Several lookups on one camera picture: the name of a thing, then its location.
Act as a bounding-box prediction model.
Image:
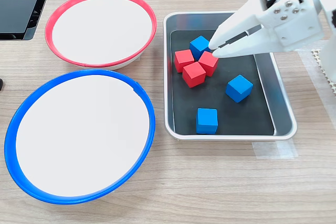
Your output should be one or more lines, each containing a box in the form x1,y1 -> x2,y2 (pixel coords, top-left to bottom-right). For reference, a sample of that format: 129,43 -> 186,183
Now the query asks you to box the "red-rimmed white plate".
44,0 -> 158,70

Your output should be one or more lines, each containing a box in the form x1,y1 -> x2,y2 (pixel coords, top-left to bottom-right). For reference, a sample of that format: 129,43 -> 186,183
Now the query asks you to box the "blue-rimmed white plate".
4,69 -> 156,206

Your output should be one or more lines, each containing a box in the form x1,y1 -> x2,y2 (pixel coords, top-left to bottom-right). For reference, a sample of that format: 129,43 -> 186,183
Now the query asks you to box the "blue cube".
225,74 -> 254,103
189,35 -> 212,60
195,108 -> 218,135

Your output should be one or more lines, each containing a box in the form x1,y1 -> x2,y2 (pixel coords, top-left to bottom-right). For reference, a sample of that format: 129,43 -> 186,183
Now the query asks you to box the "pale perforated base plate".
311,48 -> 336,98

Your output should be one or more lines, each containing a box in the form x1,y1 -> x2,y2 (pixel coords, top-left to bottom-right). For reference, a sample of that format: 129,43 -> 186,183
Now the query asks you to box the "black tray mat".
170,29 -> 275,135

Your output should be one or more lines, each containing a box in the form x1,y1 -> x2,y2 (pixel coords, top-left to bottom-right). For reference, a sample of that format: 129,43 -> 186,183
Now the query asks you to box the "steel tray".
162,11 -> 298,141

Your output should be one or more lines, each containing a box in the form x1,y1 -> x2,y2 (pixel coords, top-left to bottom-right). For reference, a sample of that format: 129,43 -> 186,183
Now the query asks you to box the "black device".
0,0 -> 57,41

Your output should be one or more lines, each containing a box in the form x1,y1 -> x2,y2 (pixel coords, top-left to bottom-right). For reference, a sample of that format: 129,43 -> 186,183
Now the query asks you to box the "clear tape strip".
251,140 -> 299,159
296,48 -> 336,130

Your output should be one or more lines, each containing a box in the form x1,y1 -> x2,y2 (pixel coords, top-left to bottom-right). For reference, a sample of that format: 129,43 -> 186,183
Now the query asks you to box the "red cube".
182,61 -> 207,89
198,50 -> 219,77
174,49 -> 195,73

